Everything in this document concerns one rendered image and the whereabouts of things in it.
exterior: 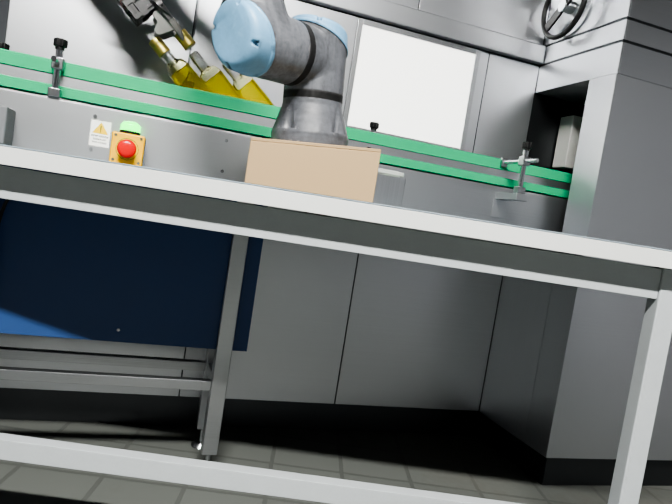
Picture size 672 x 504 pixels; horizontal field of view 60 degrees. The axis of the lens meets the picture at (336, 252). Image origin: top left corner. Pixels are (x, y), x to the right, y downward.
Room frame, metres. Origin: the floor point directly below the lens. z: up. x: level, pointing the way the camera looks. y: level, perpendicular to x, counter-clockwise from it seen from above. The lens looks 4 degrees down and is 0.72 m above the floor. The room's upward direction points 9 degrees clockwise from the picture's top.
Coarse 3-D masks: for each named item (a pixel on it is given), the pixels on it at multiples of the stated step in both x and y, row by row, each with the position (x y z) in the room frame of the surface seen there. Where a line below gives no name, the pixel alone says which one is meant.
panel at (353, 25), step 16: (208, 0) 1.68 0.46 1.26; (288, 0) 1.75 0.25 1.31; (208, 16) 1.68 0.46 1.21; (320, 16) 1.78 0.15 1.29; (336, 16) 1.79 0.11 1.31; (352, 16) 1.81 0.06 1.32; (208, 32) 1.68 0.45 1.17; (352, 32) 1.81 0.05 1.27; (400, 32) 1.86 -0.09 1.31; (192, 48) 1.67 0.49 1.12; (208, 48) 1.68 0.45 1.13; (352, 48) 1.81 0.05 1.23; (464, 48) 1.93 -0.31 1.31; (192, 64) 1.67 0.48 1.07; (208, 64) 1.68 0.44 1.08; (352, 64) 1.82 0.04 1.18; (256, 80) 1.73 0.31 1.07; (352, 80) 1.82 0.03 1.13; (272, 96) 1.74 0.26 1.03; (464, 128) 1.95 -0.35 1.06; (432, 144) 1.91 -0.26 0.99; (464, 144) 1.95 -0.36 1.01
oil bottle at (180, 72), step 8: (168, 64) 1.53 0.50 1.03; (176, 64) 1.52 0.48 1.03; (184, 64) 1.52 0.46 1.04; (168, 72) 1.52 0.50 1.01; (176, 72) 1.52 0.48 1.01; (184, 72) 1.52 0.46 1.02; (192, 72) 1.53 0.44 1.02; (176, 80) 1.52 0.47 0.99; (184, 80) 1.52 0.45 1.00; (192, 80) 1.53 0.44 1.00; (200, 80) 1.54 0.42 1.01; (192, 88) 1.53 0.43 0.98; (200, 88) 1.54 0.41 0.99
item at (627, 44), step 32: (608, 0) 1.78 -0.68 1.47; (640, 0) 1.71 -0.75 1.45; (576, 32) 1.90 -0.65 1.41; (608, 32) 1.76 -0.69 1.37; (640, 32) 1.72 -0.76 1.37; (544, 64) 2.04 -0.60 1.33; (576, 64) 1.87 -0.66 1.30; (608, 64) 1.74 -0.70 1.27; (640, 64) 1.72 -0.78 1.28; (576, 96) 2.02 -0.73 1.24
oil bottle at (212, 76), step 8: (200, 72) 1.56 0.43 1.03; (208, 72) 1.54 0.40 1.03; (216, 72) 1.55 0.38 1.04; (208, 80) 1.54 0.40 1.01; (216, 80) 1.55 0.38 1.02; (224, 80) 1.56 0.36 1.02; (208, 88) 1.55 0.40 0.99; (216, 88) 1.55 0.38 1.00; (224, 88) 1.56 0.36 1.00; (232, 88) 1.56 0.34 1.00; (232, 96) 1.56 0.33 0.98; (240, 96) 1.57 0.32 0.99
